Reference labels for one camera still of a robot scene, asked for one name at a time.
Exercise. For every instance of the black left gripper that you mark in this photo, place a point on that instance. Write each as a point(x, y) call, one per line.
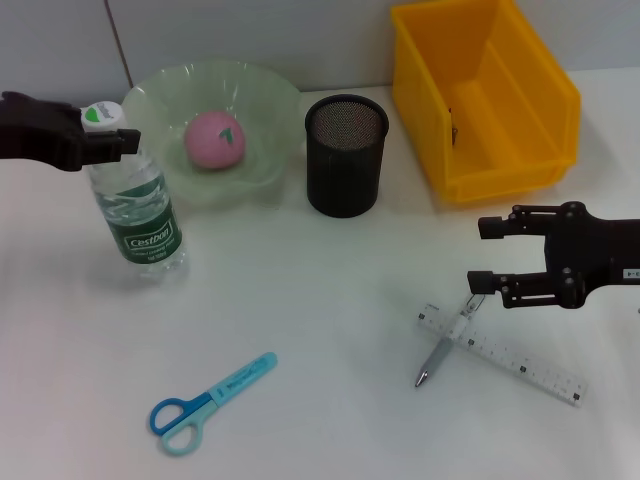
point(35, 132)

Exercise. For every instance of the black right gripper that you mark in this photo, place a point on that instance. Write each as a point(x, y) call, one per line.
point(595, 255)

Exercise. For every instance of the clear water bottle green label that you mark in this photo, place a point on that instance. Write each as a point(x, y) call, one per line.
point(145, 235)

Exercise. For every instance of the pink toy peach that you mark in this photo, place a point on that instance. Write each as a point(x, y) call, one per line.
point(212, 142)

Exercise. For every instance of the green plastic wrapper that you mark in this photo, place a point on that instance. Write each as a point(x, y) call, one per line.
point(454, 131)

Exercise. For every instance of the blue capped scissors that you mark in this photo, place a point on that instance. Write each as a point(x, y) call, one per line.
point(230, 387)

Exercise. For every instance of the clear plastic ruler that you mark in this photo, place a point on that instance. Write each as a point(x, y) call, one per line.
point(540, 375)

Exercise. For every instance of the silver ballpoint pen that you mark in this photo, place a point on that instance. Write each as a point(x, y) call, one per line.
point(437, 357)

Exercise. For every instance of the pale green glass fruit plate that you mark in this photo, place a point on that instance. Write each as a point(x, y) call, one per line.
point(260, 95)

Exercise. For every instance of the black mesh pen cup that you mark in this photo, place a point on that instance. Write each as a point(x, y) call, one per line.
point(342, 165)

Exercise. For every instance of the yellow plastic bin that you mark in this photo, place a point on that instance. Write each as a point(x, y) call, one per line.
point(520, 150)

